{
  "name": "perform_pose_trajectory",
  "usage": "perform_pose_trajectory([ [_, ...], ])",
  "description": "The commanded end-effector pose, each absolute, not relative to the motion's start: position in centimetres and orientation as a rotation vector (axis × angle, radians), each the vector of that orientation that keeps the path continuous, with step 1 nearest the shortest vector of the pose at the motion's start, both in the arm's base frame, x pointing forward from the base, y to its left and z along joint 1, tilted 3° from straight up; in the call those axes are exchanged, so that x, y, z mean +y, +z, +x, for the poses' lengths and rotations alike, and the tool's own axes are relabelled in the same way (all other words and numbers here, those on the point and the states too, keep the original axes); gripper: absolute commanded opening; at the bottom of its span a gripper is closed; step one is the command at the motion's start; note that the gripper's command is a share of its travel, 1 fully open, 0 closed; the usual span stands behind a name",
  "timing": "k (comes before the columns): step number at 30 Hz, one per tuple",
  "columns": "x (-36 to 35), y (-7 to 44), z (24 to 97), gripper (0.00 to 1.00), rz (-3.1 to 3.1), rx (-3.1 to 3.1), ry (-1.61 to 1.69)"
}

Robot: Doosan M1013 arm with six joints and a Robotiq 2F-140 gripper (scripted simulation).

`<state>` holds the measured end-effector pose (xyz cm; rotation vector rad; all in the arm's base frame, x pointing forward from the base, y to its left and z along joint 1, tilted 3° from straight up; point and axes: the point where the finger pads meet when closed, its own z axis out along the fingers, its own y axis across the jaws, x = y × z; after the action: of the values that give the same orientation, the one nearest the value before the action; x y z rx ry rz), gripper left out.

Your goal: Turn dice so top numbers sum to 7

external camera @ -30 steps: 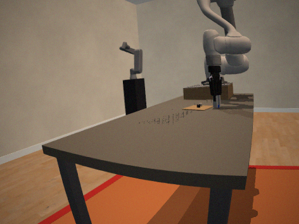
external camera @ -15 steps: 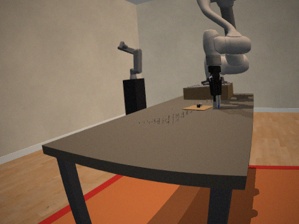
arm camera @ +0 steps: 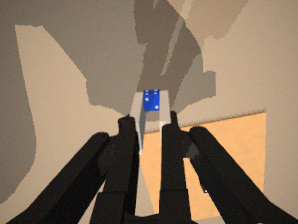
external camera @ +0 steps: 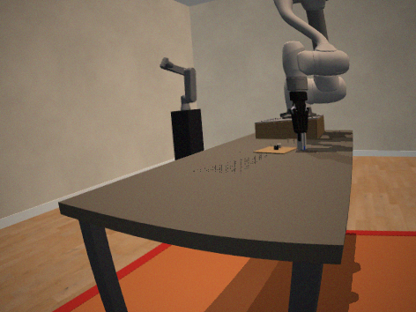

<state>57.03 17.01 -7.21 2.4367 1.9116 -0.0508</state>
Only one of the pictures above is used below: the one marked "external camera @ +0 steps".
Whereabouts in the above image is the orange flat mat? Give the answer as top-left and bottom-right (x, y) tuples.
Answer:
(254, 146), (297, 154)

